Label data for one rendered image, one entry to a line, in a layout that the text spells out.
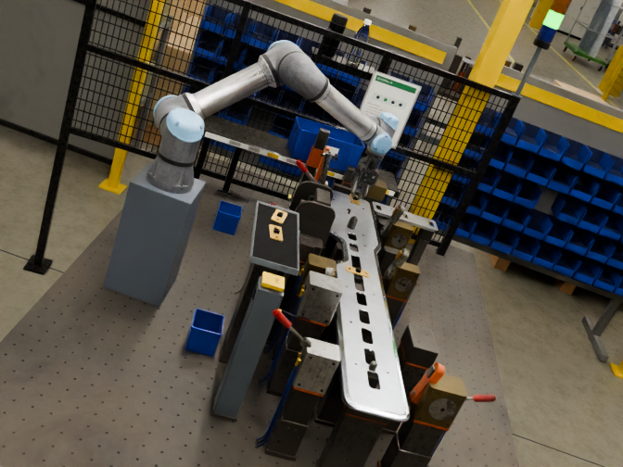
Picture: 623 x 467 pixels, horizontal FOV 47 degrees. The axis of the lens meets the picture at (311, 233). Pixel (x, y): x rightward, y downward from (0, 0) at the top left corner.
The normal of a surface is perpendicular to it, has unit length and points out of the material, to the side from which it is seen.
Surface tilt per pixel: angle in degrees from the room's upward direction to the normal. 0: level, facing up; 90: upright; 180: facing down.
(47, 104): 90
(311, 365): 90
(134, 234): 90
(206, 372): 0
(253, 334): 90
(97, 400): 0
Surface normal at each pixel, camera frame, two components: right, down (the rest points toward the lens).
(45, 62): -0.11, 0.41
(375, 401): 0.33, -0.85
